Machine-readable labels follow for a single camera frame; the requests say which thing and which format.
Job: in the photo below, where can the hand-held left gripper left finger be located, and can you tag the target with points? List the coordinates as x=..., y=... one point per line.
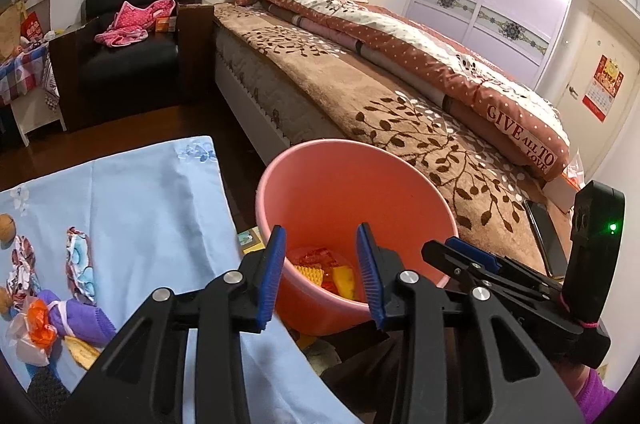
x=270, y=276

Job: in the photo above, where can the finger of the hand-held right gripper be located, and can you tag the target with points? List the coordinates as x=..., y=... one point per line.
x=440, y=256
x=472, y=252

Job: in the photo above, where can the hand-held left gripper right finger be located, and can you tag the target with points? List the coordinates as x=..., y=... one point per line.
x=369, y=276

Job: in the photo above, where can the pink plastic bucket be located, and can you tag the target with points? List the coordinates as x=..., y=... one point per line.
x=350, y=184

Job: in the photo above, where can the blue and red printed wrapper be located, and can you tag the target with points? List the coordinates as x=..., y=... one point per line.
x=81, y=261

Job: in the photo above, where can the orange candy wrapper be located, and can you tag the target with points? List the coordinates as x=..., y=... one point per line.
x=39, y=324

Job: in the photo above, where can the red and white printed wrapper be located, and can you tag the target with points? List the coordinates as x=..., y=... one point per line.
x=22, y=269

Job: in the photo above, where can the black scouring pad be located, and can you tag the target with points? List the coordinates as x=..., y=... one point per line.
x=47, y=389

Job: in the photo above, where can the person's right forearm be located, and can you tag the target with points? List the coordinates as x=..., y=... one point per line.
x=595, y=396

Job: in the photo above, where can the yellow peel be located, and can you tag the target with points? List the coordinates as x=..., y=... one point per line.
x=345, y=281

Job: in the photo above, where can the yellow waffle sponge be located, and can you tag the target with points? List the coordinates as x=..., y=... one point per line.
x=310, y=275

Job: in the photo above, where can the black smartphone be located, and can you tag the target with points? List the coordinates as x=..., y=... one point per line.
x=545, y=236

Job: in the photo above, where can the white box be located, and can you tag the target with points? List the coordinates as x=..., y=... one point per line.
x=560, y=194

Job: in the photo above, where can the light blue tablecloth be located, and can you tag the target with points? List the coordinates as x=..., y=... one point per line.
x=150, y=214

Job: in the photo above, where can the purple cloth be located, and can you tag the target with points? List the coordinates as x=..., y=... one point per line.
x=85, y=319

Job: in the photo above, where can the brown leaf-print bed blanket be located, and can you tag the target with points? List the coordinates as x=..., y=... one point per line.
x=350, y=74

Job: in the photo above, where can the white door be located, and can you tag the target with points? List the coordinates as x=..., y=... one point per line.
x=585, y=49

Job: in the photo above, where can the polka dot quilt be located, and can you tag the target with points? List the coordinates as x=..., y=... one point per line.
x=425, y=49

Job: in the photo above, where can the black armchair with wooden arms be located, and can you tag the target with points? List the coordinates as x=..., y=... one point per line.
x=135, y=69

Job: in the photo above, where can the pink rolled blanket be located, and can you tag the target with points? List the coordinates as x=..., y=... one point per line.
x=330, y=32

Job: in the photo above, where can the small orange box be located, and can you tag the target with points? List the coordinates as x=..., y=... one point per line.
x=165, y=24

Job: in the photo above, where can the white side table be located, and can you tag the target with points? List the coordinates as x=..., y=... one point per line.
x=40, y=114

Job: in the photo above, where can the pink clothes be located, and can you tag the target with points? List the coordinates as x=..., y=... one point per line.
x=132, y=22

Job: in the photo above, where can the patterned hanging cloth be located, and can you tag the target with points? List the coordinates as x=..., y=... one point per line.
x=51, y=84

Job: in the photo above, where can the plaid tablecloth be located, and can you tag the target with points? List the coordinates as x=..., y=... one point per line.
x=25, y=72

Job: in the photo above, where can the red bag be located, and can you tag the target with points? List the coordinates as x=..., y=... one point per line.
x=32, y=27

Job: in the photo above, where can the brown paper bag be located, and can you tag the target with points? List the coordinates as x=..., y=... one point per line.
x=9, y=32

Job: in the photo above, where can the red wall calendar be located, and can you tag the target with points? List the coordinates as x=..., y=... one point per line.
x=604, y=87

